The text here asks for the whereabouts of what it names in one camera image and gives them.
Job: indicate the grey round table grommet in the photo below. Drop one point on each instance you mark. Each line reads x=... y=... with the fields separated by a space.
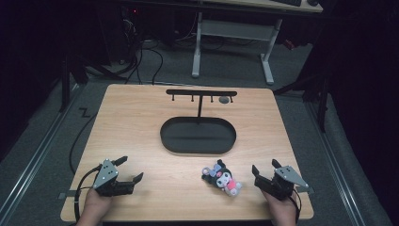
x=223 y=100

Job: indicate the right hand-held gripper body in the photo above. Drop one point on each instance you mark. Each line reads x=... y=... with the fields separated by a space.
x=282 y=183

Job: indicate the person's left hand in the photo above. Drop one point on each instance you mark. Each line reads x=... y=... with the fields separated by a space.
x=94 y=207

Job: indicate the black metal stand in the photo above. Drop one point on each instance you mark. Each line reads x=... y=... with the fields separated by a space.
x=313 y=91
x=66 y=84

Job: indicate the person's right hand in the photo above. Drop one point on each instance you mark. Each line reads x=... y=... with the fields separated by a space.
x=280 y=210

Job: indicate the black computer mouse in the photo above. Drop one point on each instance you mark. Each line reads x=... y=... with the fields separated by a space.
x=312 y=2

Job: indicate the grey tape strip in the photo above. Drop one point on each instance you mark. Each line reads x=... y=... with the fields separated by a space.
x=66 y=195

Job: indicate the black keyboard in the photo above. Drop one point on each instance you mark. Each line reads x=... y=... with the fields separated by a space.
x=287 y=2

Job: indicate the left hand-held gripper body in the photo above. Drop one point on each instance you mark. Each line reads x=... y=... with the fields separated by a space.
x=108 y=175

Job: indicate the white metal frame desk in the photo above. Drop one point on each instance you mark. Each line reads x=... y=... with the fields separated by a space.
x=233 y=29

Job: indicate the black and pink plush toy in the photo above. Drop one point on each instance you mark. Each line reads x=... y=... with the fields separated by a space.
x=223 y=179

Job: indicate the metal floor rail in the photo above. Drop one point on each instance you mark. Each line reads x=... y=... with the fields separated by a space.
x=337 y=169
x=34 y=157

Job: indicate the black computer tower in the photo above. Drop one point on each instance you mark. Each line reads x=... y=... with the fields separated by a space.
x=130 y=28

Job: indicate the black hook stand with tray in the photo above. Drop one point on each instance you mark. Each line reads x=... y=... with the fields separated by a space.
x=197 y=135

